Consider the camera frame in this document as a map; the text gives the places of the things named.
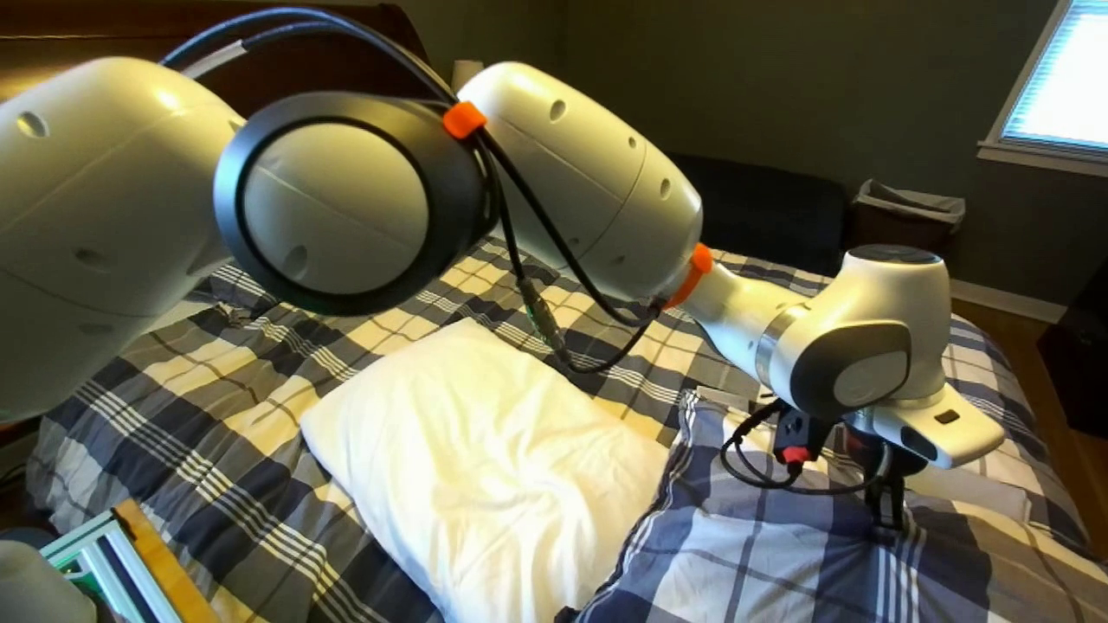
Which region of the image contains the checked pillow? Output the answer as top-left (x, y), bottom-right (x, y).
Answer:
top-left (573, 389), bottom-right (1108, 623)

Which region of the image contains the white pillow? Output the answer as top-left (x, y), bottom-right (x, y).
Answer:
top-left (299, 316), bottom-right (673, 623)

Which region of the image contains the bed with checked blanket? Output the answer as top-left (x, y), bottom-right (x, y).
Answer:
top-left (24, 232), bottom-right (1093, 623)

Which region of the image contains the dark cabinet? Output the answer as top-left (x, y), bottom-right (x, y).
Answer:
top-left (1035, 260), bottom-right (1108, 440)

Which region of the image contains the laundry basket with grey liner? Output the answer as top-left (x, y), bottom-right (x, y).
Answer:
top-left (847, 178), bottom-right (967, 262)

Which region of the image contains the window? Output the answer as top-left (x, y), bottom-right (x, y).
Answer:
top-left (978, 0), bottom-right (1108, 180)

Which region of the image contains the dark wooden headboard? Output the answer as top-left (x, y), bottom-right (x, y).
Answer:
top-left (0, 0), bottom-right (435, 118)

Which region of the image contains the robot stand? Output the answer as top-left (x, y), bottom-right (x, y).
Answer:
top-left (36, 498), bottom-right (219, 623)

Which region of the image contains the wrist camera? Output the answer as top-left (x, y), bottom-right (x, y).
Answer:
top-left (773, 407), bottom-right (834, 468)

